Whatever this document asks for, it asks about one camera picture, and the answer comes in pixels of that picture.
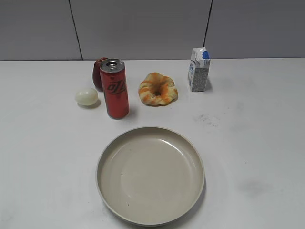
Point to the red cola can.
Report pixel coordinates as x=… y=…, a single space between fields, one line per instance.
x=113 y=78

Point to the red apple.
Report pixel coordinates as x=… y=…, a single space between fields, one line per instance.
x=96 y=78

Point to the small white milk carton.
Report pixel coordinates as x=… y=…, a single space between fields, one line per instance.
x=198 y=69

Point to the beige round plate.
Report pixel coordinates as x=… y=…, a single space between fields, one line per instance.
x=150 y=176

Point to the white egg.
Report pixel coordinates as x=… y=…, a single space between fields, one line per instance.
x=86 y=97

